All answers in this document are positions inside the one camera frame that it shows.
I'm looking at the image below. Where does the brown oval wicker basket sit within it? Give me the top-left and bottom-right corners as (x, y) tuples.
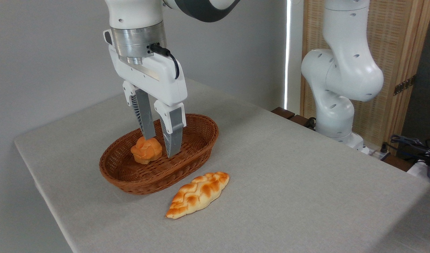
(99, 113), (220, 196)

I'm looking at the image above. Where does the round orange bread roll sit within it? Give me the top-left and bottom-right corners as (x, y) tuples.
(130, 136), (163, 165)

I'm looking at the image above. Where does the metal screen hinge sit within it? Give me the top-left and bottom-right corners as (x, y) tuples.
(393, 75), (417, 96)

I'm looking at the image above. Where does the black cable bundle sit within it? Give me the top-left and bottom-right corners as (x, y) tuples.
(390, 134), (430, 159)

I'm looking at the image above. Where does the grey tablecloth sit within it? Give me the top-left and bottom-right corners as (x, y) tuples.
(14, 74), (430, 253)

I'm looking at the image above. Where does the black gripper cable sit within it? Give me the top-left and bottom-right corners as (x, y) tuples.
(149, 43), (181, 80)

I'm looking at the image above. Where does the braided golden bread loaf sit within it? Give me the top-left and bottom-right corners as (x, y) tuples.
(165, 171), (230, 220)

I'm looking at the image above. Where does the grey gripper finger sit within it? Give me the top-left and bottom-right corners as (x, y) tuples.
(122, 80), (156, 140)
(154, 100), (186, 158)

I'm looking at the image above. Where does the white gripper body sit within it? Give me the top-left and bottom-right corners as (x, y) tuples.
(108, 45), (188, 107)

